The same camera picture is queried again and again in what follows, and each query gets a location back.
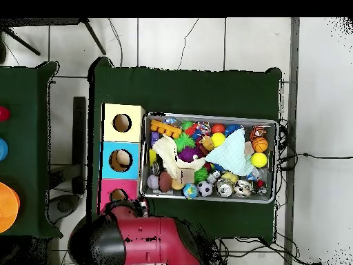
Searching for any brown monkey plush toy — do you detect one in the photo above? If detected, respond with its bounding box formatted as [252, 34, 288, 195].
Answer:
[200, 135, 215, 152]

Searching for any wooden three-hole box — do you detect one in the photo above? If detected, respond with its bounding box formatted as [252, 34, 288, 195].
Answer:
[97, 103, 146, 215]

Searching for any shallow clear mesh bin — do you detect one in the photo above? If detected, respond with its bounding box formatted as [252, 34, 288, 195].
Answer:
[139, 112, 279, 204]

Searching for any green spiky ball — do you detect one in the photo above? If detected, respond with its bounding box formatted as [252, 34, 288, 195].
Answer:
[173, 132, 196, 153]

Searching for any cream waffle cloth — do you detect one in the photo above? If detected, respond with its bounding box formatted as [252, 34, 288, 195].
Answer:
[152, 135, 207, 179]

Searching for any brown football toy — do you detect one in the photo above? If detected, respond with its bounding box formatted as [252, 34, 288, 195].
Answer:
[159, 171, 174, 193]

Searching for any smooth yellow ball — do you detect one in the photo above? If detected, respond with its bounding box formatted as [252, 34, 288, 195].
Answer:
[210, 132, 227, 148]

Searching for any white baseball toy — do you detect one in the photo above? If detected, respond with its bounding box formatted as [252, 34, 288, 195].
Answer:
[146, 174, 160, 190]

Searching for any dark green table cloth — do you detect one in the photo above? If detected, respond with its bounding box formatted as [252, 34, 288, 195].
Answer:
[87, 56, 283, 245]
[0, 61, 63, 239]

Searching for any mint green cloth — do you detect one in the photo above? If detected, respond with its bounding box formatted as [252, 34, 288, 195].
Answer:
[203, 127, 255, 178]

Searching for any blue spiky ball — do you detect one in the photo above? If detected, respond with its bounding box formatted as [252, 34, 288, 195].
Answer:
[224, 124, 244, 137]

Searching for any orange basketball toy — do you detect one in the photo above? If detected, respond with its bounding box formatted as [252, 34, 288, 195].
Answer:
[251, 137, 270, 153]

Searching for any yellow tennis ball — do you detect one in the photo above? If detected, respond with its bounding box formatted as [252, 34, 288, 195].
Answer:
[250, 152, 269, 169]

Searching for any black upright stand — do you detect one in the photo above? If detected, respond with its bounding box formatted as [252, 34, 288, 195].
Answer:
[48, 96, 87, 224]

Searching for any black tripod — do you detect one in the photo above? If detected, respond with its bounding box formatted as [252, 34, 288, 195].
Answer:
[0, 17, 107, 56]

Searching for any blue plastic cup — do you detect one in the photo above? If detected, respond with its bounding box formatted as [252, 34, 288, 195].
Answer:
[0, 137, 9, 162]

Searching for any large orange plastic cup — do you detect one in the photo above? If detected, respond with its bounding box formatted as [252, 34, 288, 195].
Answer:
[0, 181, 21, 234]

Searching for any thin black cable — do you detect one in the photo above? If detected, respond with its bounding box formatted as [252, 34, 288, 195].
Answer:
[176, 17, 200, 70]
[107, 17, 124, 68]

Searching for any black cable bundle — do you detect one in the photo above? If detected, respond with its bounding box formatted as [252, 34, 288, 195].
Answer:
[214, 236, 323, 265]

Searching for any black power cable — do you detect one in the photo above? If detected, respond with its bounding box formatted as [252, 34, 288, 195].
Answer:
[276, 118, 353, 173]

